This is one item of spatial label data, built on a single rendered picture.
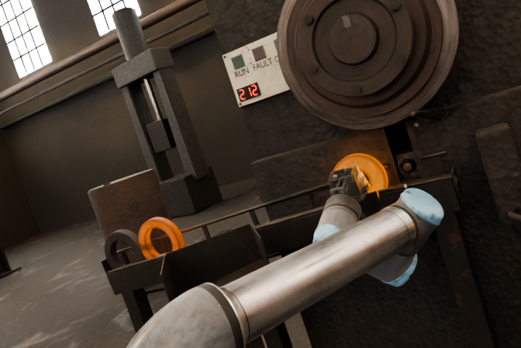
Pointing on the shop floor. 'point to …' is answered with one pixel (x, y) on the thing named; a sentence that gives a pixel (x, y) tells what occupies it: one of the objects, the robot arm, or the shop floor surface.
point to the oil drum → (130, 208)
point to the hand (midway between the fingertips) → (357, 174)
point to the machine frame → (371, 329)
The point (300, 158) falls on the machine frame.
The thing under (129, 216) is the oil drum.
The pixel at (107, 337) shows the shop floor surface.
